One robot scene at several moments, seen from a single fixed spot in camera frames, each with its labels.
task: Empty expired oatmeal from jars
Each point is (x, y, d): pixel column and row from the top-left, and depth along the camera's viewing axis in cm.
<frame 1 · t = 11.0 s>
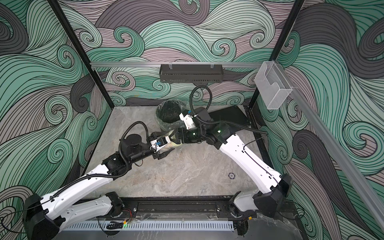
left hand: (167, 136, 70), fingers open
right hand: (172, 139, 66), fingers open
black trash bin: (167, 113, 99), point 15 cm above the table
clear plastic bin liner: (167, 115, 100), point 13 cm above the table

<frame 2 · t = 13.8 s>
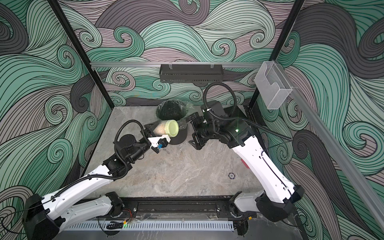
left hand: (160, 122, 68), fingers open
right hand: (178, 130, 60), fingers open
the named things where they were.

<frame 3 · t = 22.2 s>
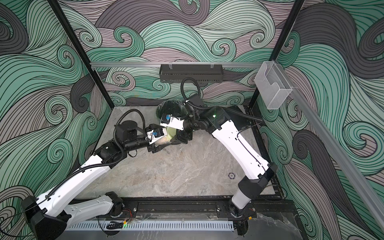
left hand: (164, 130, 68), fingers open
right hand: (172, 130, 65), fingers open
the named things where they were.

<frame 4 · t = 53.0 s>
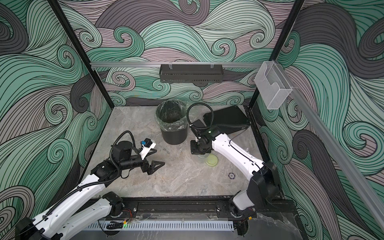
left hand: (159, 155, 73), fingers open
right hand: (192, 152, 79), fingers closed
light green jar lid: (212, 160, 91), point 2 cm above the table
the other named things where they were.

